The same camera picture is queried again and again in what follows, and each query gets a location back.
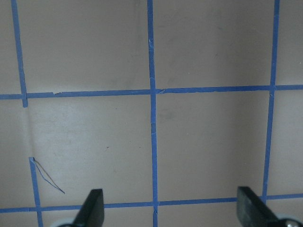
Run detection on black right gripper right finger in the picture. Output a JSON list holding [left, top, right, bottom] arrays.
[[236, 186, 284, 227]]

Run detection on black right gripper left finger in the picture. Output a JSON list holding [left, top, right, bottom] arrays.
[[72, 189, 105, 227]]

